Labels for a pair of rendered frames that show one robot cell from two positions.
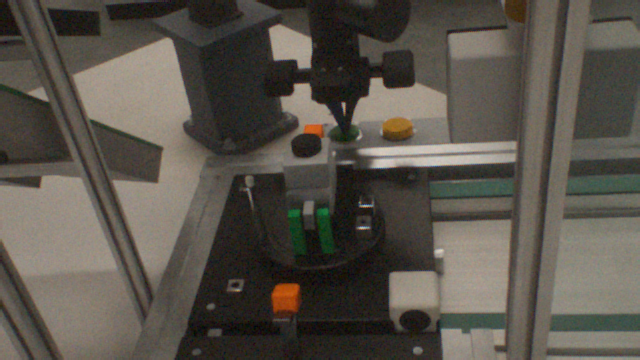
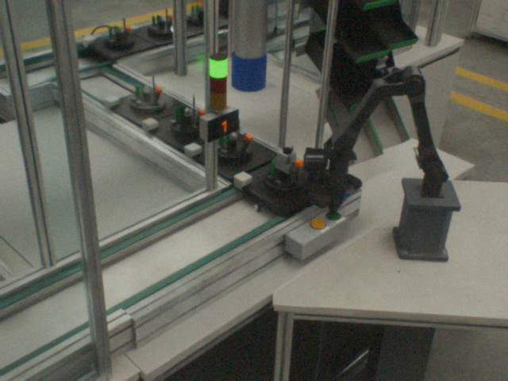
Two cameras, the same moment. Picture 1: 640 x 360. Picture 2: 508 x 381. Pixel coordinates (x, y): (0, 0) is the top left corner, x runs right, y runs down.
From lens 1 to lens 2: 229 cm
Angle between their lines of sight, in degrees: 94
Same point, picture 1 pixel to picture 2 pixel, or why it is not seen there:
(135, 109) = (482, 231)
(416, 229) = (263, 195)
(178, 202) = (379, 210)
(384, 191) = (287, 200)
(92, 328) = not seen: hidden behind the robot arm
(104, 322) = not seen: hidden behind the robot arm
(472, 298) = (240, 209)
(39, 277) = (371, 177)
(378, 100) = (392, 290)
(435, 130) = (306, 231)
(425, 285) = (240, 177)
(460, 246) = (259, 219)
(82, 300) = not seen: hidden behind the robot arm
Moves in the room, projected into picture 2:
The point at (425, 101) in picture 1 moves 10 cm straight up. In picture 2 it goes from (371, 300) to (375, 272)
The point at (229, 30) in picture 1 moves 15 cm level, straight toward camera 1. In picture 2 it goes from (409, 187) to (361, 173)
